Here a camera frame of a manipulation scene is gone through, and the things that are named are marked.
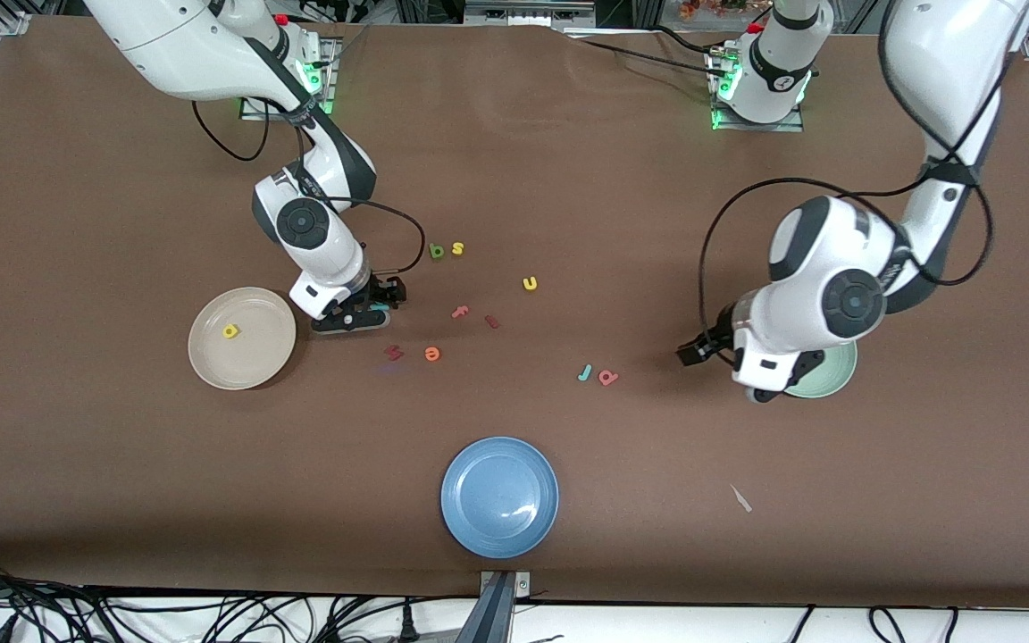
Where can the grey metal frame box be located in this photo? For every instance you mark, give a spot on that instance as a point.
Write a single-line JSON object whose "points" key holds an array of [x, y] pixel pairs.
{"points": [[523, 13]]}

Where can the pink letter a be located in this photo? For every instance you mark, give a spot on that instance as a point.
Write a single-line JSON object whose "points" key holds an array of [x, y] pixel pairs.
{"points": [[607, 382]]}

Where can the white paper scrap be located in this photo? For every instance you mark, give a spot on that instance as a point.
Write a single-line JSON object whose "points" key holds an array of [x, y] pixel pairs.
{"points": [[740, 498]]}

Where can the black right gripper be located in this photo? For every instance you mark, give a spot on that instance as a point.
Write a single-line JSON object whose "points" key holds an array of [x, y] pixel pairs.
{"points": [[383, 290]]}

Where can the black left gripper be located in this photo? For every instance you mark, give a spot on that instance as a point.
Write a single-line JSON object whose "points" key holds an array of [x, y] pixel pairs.
{"points": [[716, 338]]}

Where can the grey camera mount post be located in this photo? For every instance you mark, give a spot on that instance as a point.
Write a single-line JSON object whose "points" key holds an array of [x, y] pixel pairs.
{"points": [[497, 616]]}

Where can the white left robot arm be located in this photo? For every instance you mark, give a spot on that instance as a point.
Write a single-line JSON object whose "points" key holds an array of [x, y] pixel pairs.
{"points": [[827, 268]]}

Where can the green letter b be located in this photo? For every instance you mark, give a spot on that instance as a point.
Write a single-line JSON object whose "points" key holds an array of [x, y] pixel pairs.
{"points": [[436, 253]]}

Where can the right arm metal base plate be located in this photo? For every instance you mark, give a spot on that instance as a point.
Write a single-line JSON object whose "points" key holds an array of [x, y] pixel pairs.
{"points": [[332, 67]]}

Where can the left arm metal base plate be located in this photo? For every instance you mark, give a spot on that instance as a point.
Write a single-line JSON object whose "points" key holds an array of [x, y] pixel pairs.
{"points": [[760, 127]]}

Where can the beige brown plate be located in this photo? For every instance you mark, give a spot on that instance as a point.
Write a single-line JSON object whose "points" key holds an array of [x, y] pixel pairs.
{"points": [[242, 366]]}

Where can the dark red letter s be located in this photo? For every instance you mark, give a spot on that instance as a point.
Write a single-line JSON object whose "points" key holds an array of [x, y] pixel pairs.
{"points": [[394, 353]]}

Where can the brown table cover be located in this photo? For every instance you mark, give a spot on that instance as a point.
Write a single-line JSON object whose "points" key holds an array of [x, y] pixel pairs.
{"points": [[568, 179]]}

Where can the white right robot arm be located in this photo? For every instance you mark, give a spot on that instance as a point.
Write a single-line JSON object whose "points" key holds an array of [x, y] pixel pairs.
{"points": [[175, 45]]}

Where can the teal letter j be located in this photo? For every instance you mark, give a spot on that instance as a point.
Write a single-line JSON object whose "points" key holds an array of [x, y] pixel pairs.
{"points": [[587, 370]]}

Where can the green plate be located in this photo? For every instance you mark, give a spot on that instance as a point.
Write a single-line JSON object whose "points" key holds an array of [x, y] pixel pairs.
{"points": [[836, 379]]}

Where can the blue plate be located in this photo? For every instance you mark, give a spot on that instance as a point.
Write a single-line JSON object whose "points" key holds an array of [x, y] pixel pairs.
{"points": [[499, 496]]}

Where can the black power plug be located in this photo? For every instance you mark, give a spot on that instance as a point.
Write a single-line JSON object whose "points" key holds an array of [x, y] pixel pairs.
{"points": [[407, 625]]}

